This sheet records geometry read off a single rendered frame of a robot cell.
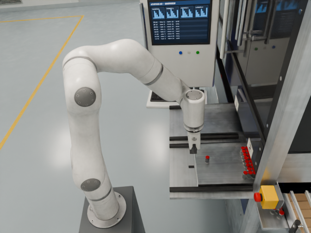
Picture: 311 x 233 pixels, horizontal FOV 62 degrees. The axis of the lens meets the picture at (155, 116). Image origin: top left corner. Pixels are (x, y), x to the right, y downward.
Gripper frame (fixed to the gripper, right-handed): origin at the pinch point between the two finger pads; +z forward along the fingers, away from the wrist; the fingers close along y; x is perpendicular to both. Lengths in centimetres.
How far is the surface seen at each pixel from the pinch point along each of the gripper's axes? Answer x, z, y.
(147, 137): 40, 110, 112
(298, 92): -31, -40, -12
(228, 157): -20.0, 22.1, 12.5
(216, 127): -16.9, 22.1, 35.8
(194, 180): -0.8, 22.3, -1.6
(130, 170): 54, 110, 69
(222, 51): -22, -13, 65
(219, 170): -13.8, 22.1, 3.9
